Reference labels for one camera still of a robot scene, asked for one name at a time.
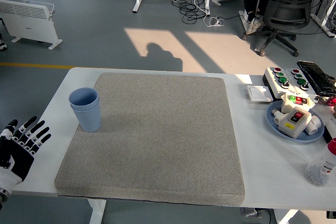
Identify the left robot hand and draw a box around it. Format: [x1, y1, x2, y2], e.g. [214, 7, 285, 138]
[0, 115, 52, 196]

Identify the blue ribbed cup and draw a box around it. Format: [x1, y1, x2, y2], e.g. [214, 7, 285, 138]
[70, 99, 102, 132]
[68, 87, 99, 110]

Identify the white push-button control box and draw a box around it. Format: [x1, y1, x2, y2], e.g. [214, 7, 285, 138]
[262, 67, 320, 99]

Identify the white table leg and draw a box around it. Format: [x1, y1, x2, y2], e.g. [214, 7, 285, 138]
[274, 209, 299, 224]
[87, 198, 108, 224]

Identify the grey-brown mat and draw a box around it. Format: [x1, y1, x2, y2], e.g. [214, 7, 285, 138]
[54, 72, 246, 206]

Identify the grey power strip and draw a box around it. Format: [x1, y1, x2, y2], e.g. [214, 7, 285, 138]
[240, 207, 271, 219]

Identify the blue plate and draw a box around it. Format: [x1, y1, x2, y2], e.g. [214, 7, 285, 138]
[266, 100, 326, 144]

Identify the white pipe fitting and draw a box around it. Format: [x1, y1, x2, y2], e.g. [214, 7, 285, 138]
[271, 108, 287, 125]
[304, 115, 323, 135]

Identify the white green-red button box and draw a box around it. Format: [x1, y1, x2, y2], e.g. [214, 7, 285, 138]
[280, 93, 316, 114]

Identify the person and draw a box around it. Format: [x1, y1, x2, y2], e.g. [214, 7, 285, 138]
[243, 0, 280, 35]

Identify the clear bottle with red cap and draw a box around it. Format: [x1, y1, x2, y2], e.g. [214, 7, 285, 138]
[304, 137, 336, 187]

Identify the black office chair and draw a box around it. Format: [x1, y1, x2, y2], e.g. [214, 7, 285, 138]
[243, 0, 332, 57]

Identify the black keyboard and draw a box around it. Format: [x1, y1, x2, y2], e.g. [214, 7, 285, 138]
[297, 60, 336, 96]

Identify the white plug with cord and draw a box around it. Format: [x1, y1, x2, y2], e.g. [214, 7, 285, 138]
[204, 16, 226, 28]

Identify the white wall switch plate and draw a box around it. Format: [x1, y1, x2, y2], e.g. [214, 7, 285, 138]
[246, 86, 272, 103]

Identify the white red-black switch box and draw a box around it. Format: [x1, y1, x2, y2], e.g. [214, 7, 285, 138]
[278, 106, 313, 140]

